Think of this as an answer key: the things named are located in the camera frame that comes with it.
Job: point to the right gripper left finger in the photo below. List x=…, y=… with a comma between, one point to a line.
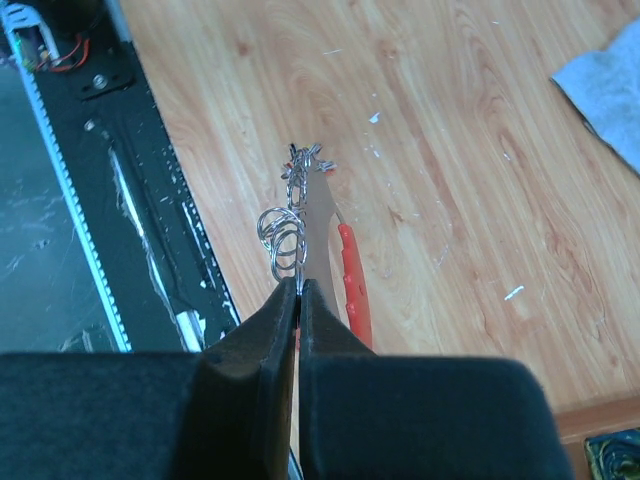
x=220, y=414

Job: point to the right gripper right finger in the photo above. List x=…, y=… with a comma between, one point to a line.
x=367, y=416

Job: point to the wooden compartment tray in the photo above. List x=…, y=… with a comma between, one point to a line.
x=602, y=440

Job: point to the grey cloth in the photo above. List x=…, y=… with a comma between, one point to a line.
x=603, y=86

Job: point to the black mounting rail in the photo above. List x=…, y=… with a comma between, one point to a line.
x=102, y=245

